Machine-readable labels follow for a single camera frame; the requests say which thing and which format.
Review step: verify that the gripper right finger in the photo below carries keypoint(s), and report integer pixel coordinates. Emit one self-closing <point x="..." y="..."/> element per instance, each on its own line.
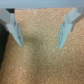
<point x="65" y="31"/>

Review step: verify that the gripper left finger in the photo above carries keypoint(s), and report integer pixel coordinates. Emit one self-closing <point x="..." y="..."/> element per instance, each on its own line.
<point x="14" y="28"/>

